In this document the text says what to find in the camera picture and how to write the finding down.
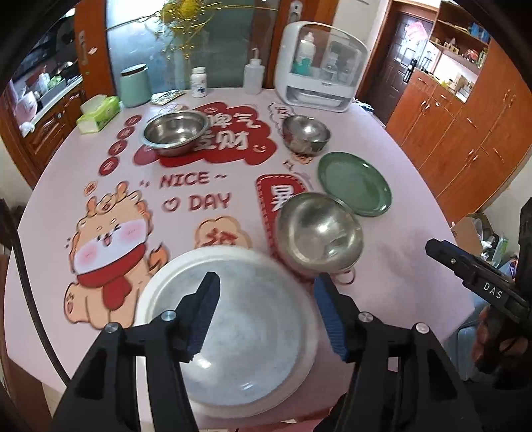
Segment clear squeeze bottle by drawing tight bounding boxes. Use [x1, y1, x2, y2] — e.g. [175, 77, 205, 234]
[243, 48, 263, 95]

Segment blue patterned plate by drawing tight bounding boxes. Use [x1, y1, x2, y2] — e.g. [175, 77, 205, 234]
[150, 261, 319, 407]

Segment black cable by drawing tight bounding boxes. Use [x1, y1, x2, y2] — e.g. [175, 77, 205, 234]
[0, 199, 73, 377]

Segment green plate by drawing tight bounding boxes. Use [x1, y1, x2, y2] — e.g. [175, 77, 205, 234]
[318, 152, 392, 217]

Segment mint canister with black lid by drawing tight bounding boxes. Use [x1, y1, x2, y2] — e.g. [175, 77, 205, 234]
[120, 63, 151, 108]

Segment patterned square coaster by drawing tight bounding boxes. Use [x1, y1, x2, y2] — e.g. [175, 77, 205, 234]
[150, 90, 186, 104]

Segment wide steel bowl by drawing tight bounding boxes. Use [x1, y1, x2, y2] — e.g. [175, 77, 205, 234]
[139, 110, 208, 156]

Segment deep steel bowl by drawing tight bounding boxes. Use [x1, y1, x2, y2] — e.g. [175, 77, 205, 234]
[276, 192, 364, 277]

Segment large white plate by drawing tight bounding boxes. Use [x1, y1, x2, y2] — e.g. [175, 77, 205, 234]
[139, 246, 321, 418]

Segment glass door with gold ornament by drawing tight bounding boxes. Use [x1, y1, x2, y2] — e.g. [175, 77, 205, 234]
[106, 0, 292, 94]

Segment pink pot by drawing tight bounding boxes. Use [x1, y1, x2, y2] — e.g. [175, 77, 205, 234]
[10, 89, 38, 125]

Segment white bottle sterilizer cabinet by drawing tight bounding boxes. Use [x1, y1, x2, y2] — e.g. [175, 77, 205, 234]
[273, 21, 370, 114]

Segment dark brown entry door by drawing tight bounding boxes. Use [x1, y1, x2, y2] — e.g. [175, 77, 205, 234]
[382, 10, 437, 123]

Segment white pill bottle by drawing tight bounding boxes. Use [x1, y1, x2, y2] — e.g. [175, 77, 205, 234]
[190, 67, 207, 99]

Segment green tissue pack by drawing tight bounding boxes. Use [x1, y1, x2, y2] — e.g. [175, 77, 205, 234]
[76, 95, 122, 134]

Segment white and teal bottle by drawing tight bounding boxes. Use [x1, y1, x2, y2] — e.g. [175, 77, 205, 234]
[292, 32, 315, 75]

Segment small steel bowl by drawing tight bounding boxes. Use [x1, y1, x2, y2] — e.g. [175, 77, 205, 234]
[282, 115, 332, 158]

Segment wooden kitchen base cabinets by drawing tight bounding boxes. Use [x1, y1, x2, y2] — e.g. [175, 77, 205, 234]
[17, 79, 90, 167]

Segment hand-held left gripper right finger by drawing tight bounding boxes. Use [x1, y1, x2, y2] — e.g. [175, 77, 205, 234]
[315, 274, 478, 432]

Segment person's right hand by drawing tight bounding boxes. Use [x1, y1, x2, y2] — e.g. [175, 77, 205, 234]
[474, 305, 532, 389]

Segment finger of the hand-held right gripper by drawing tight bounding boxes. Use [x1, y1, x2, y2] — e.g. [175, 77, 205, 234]
[425, 238, 532, 329]

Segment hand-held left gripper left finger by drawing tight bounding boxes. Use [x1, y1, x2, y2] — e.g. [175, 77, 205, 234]
[50, 272, 220, 432]

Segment wooden wall cabinet unit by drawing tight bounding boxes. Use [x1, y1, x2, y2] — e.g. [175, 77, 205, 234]
[386, 0, 532, 223]

